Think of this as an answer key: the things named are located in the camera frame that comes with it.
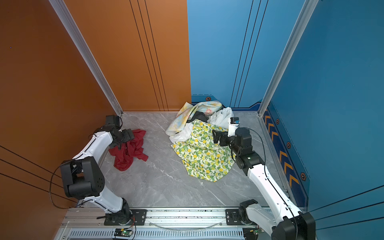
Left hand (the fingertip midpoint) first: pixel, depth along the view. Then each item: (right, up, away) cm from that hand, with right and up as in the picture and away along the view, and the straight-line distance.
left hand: (125, 136), depth 91 cm
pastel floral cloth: (+38, +18, +14) cm, 44 cm away
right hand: (+56, +5, -14) cm, 58 cm away
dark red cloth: (+4, -8, +2) cm, 9 cm away
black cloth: (+47, +14, +20) cm, 53 cm away
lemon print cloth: (+48, -13, +3) cm, 50 cm away
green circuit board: (+8, -44, -20) cm, 50 cm away
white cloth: (+60, +13, +11) cm, 63 cm away
